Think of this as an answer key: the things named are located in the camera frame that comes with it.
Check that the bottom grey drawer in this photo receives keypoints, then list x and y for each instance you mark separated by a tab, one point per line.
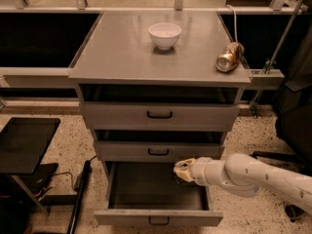
147	194

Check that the top grey drawer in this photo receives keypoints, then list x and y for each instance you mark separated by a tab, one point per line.
158	108

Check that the gold can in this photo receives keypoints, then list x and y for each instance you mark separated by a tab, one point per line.
230	58

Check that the black office chair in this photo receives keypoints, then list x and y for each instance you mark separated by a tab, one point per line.
294	127

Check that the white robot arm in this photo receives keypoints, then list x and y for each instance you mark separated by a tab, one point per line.
243	175

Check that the white ceramic bowl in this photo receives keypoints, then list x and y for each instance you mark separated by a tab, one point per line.
164	35

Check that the grey drawer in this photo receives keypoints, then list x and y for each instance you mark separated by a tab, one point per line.
156	146
147	194
158	108

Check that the black side table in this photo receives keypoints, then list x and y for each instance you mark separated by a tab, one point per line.
23	144

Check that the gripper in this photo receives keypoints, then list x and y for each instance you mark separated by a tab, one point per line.
201	170

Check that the middle grey drawer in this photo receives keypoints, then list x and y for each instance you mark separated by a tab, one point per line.
156	146

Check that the black pole on floor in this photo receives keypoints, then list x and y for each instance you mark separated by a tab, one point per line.
79	198

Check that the grey drawer cabinet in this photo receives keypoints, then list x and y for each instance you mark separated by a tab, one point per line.
121	52

